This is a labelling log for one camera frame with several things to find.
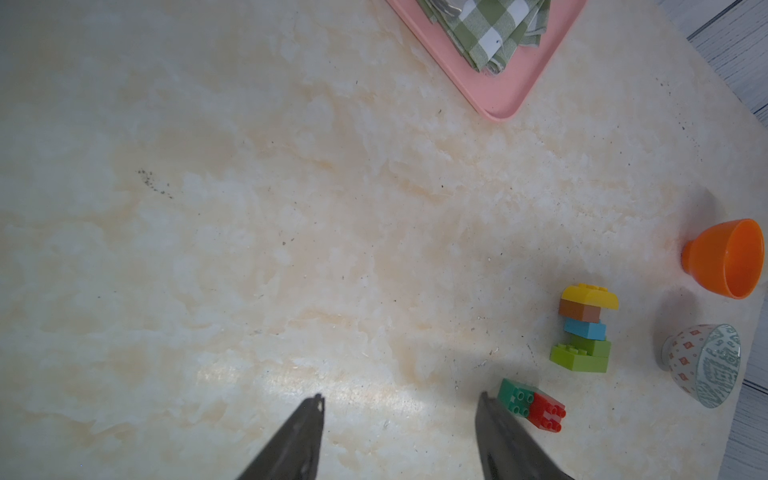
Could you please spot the orange plastic bowl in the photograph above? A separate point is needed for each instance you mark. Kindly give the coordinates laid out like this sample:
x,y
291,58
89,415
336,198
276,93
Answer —
x,y
727,259

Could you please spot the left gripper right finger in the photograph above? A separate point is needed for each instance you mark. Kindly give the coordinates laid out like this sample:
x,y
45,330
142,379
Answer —
x,y
507,451

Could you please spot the green checkered cloth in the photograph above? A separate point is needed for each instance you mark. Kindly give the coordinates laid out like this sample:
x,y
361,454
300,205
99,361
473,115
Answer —
x,y
488,33

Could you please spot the brown small lego brick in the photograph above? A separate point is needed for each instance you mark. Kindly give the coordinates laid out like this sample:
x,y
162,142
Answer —
x,y
579,312

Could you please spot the yellow long lego brick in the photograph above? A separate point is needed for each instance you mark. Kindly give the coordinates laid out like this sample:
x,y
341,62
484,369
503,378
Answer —
x,y
591,295

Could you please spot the dark green long lego brick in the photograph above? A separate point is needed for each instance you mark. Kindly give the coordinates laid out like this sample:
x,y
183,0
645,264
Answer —
x,y
516,397

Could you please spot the lime small lego brick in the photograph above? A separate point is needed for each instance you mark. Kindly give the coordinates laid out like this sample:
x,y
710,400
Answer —
x,y
592,347

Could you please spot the red small lego brick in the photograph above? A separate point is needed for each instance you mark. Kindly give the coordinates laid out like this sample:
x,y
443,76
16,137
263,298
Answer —
x,y
546,413

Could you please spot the pink plastic tray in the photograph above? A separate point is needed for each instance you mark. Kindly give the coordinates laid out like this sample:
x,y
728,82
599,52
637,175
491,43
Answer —
x,y
496,97

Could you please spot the lime long lego brick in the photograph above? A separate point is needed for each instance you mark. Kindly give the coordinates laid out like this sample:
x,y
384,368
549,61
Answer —
x,y
578,360

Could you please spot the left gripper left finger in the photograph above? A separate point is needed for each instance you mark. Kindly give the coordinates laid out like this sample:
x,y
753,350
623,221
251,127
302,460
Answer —
x,y
294,450

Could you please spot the cyan small lego brick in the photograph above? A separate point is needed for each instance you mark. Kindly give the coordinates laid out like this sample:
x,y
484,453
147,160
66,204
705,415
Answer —
x,y
586,330

